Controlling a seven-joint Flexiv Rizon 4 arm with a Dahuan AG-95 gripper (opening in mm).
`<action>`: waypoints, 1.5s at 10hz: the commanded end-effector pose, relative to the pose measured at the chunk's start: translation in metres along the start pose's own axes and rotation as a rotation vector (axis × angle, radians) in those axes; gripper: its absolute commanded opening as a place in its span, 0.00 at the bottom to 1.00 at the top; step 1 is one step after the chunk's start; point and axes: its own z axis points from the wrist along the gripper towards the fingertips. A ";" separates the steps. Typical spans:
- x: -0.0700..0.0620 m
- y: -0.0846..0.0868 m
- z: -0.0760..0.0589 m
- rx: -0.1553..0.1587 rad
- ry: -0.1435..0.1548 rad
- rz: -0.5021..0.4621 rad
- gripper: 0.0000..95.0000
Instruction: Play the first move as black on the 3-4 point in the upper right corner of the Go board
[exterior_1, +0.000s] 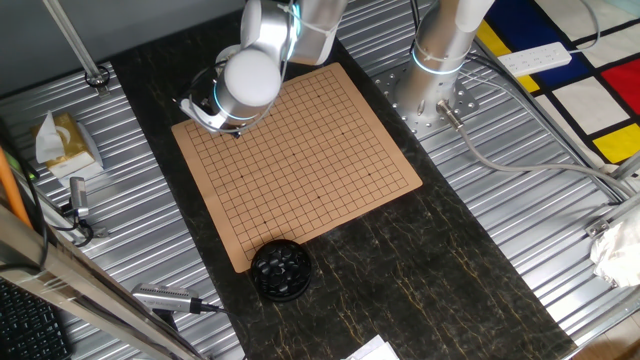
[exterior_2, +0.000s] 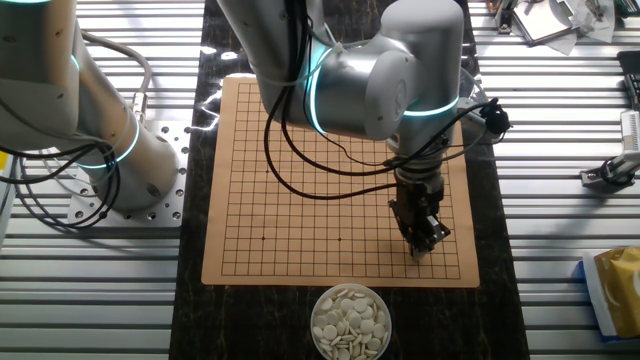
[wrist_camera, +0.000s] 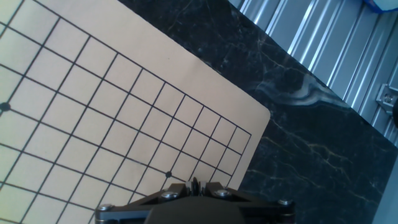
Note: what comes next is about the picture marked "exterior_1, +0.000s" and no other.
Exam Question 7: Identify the black hanging cable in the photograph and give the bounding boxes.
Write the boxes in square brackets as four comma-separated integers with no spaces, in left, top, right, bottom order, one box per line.
[0,117,51,276]

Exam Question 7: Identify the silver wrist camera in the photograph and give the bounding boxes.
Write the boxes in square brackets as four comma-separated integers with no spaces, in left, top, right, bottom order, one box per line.
[178,95,226,132]

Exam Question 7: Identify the black keypad device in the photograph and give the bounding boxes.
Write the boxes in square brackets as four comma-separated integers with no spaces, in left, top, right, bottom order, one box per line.
[0,279,71,360]

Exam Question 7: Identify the black bowl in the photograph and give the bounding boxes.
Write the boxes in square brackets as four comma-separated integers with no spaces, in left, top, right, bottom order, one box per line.
[249,238,314,303]

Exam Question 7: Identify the white power strip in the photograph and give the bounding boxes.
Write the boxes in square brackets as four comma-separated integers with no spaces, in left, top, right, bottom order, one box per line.
[497,41,574,79]

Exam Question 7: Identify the white ribbed device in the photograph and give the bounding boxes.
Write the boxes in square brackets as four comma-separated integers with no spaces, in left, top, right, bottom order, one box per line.
[130,282,201,315]

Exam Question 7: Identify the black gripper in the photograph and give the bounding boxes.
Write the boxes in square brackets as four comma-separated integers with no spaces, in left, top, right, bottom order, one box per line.
[222,120,247,140]

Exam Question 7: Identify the metal camera clamp mount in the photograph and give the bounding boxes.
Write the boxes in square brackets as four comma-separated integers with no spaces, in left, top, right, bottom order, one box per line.
[49,175,110,247]

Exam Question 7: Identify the thick grey hose cable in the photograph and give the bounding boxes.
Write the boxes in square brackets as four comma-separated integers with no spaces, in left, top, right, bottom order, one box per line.
[435,98,639,199]

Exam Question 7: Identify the aluminium frame profile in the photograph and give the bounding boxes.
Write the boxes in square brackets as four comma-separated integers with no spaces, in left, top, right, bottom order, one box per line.
[607,149,640,184]
[592,192,640,231]

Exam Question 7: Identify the black ring on pole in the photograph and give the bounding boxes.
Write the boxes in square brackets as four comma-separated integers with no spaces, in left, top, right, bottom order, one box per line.
[83,64,112,89]

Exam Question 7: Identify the yellow foil packet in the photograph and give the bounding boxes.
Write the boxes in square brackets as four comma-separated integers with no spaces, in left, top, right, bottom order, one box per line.
[30,112,96,171]

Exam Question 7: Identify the thin grey cable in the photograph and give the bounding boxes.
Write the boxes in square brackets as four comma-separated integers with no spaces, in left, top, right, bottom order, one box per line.
[459,69,624,204]

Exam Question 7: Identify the crumpled white cloth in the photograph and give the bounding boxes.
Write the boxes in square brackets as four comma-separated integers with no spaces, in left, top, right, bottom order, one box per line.
[589,209,640,289]

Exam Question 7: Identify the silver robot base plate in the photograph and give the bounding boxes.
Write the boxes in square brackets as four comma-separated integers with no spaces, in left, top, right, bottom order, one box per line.
[372,62,480,141]

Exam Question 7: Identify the black device cable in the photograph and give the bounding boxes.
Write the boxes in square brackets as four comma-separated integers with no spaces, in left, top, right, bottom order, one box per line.
[189,298,236,317]

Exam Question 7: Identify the metal corner bracket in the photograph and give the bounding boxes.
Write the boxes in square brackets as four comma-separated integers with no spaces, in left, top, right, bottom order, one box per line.
[584,217,612,240]

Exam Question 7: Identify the white power cable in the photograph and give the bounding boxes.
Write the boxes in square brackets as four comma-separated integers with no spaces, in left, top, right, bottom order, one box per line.
[567,0,602,55]

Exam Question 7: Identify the white tissue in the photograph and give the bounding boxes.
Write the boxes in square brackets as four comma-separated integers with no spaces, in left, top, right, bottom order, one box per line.
[34,110,65,164]

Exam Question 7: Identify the aluminium frame beam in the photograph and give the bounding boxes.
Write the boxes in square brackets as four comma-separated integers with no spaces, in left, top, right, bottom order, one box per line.
[0,204,209,360]

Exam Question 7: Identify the black marble pattern mat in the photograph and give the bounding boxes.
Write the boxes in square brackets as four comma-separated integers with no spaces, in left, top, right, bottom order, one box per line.
[108,0,579,360]

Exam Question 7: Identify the silver metal support pole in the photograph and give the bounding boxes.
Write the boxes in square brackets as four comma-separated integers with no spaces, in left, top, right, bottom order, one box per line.
[42,0,109,96]

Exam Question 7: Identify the colourful mondrian pattern rug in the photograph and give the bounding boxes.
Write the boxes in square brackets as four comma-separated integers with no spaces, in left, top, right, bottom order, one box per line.
[474,0,640,166]

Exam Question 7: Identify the orange pole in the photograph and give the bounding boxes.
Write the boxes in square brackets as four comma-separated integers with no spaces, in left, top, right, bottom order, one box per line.
[0,147,34,231]

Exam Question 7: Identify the white paper sheet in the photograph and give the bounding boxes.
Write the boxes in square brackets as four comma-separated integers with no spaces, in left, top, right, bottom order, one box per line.
[342,334,401,360]

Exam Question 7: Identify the tan go board mat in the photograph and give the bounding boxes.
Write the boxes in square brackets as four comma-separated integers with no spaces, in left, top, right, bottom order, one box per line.
[170,61,424,275]

